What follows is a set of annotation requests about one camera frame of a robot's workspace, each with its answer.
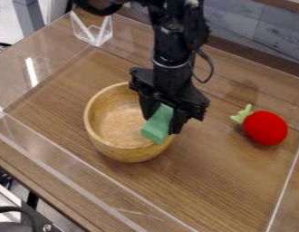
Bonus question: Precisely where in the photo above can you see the red plush strawberry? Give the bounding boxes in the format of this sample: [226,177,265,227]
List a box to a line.
[230,103,289,146]

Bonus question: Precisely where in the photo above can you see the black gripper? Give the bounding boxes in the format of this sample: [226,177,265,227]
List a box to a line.
[130,57,210,134]

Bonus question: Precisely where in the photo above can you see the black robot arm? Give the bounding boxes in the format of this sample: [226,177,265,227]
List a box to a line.
[75,0,211,134]

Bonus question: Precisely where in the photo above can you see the clear acrylic corner bracket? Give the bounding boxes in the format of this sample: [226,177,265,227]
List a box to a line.
[71,11,112,47]

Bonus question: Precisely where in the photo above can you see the brown wooden bowl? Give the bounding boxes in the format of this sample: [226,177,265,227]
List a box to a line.
[84,82,175,163]

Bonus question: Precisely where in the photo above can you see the clear acrylic tray enclosure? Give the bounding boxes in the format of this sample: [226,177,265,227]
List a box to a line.
[0,15,299,232]

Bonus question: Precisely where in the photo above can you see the green rectangular block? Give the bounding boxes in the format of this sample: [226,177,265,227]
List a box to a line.
[140,104,174,144]

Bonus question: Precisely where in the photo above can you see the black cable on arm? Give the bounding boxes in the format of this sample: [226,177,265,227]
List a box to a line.
[189,48,217,84]

